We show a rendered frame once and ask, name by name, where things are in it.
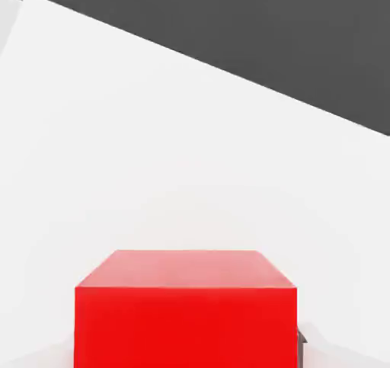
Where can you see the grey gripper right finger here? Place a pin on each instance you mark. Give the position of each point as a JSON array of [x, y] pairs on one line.
[[317, 352]]

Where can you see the small red cube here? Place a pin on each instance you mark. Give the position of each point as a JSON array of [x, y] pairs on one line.
[[186, 325]]

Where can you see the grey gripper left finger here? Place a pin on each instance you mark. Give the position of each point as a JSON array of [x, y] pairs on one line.
[[58, 357]]

